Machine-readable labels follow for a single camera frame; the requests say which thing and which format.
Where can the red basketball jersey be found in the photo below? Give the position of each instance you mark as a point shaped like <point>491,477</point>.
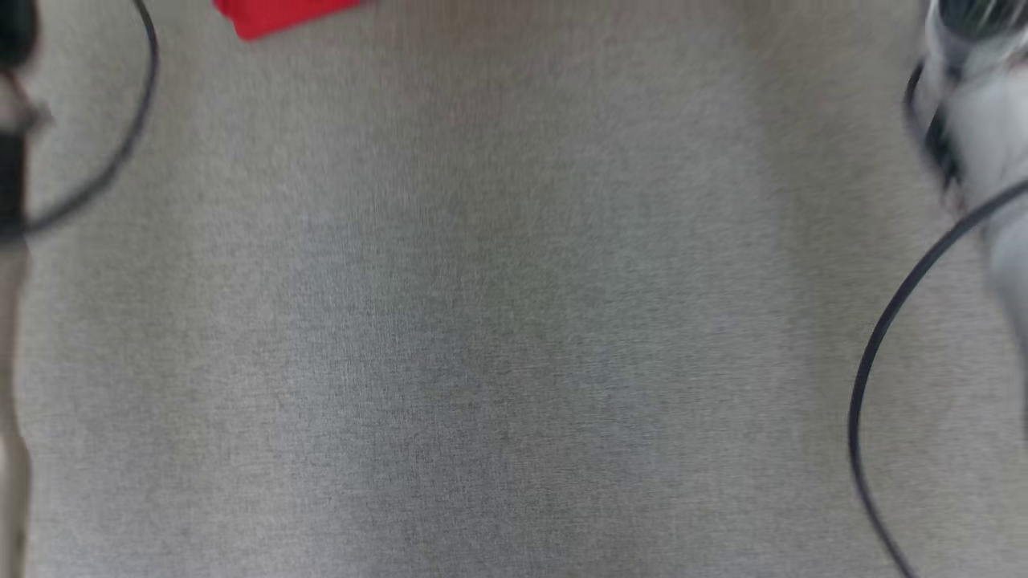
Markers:
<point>273,14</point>

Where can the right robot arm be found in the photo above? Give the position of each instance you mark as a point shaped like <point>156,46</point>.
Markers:
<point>992,120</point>

